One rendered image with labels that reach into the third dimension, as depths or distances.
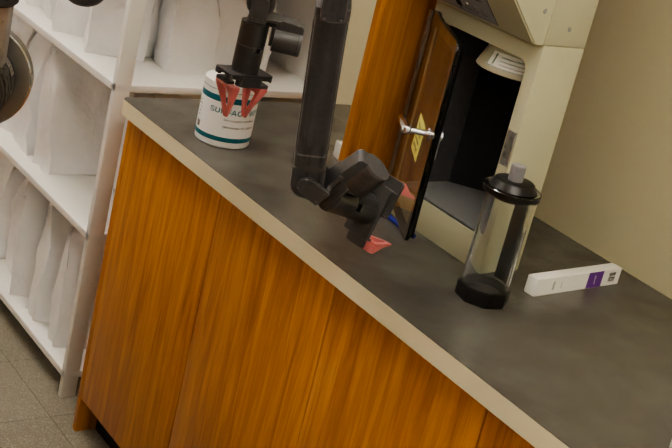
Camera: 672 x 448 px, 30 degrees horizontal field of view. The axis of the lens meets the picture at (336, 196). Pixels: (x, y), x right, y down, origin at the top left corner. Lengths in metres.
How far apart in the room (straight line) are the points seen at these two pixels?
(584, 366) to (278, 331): 0.67
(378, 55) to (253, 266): 0.51
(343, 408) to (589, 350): 0.48
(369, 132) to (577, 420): 0.90
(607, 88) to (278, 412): 1.01
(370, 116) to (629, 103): 0.57
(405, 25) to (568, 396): 0.91
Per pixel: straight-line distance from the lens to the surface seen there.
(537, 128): 2.45
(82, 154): 3.77
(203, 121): 2.87
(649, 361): 2.36
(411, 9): 2.64
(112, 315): 3.23
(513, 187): 2.28
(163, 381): 3.02
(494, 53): 2.50
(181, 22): 3.44
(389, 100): 2.68
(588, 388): 2.17
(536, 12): 2.34
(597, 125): 2.85
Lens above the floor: 1.83
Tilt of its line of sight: 19 degrees down
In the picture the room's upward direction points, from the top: 14 degrees clockwise
